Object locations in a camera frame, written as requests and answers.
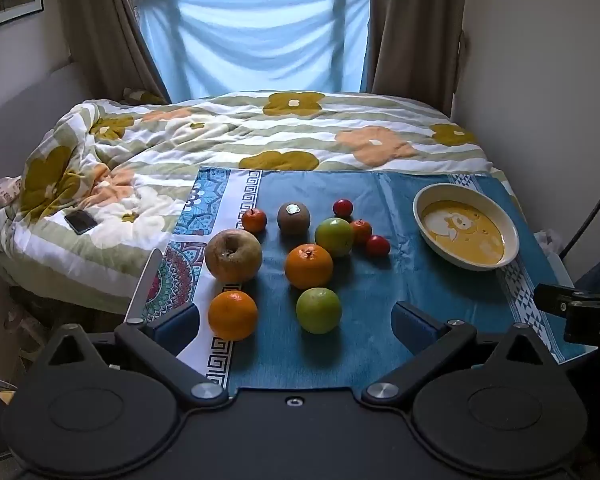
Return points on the white bowl with yellow inside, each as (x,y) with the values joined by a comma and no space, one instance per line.
(465,232)

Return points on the black smartphone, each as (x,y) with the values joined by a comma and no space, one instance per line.
(81,221)

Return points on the light blue window cloth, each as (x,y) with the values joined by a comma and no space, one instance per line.
(255,45)

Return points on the floral pillow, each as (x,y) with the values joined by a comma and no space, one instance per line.
(142,96)

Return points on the grey padded headboard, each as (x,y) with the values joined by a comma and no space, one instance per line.
(25,105)

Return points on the floral striped blanket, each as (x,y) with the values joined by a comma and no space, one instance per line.
(280,130)

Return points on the green apple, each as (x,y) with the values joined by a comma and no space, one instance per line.
(334,237)
(319,311)

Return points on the white patterned cloth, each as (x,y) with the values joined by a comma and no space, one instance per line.
(6,191)

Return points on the orange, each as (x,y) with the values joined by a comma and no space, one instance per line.
(232,316)
(309,266)

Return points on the wrinkled brown apple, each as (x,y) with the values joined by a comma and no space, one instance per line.
(232,256)

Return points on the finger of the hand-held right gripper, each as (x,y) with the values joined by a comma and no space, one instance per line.
(555,299)

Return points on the small red fruit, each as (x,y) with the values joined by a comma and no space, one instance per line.
(378,246)
(343,208)

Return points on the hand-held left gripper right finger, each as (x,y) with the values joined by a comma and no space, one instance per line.
(414,321)

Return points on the small orange-red fruit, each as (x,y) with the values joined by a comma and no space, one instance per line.
(362,231)
(254,221)

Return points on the brown curtain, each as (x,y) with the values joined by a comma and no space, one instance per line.
(415,25)
(105,25)

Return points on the blue patterned table mat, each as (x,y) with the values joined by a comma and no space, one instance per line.
(380,280)

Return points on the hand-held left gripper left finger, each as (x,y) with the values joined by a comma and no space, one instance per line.
(177,327)

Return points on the brown kiwi with sticker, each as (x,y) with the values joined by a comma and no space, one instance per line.
(293,220)

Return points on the white plastic bag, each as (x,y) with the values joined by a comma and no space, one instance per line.
(547,241)

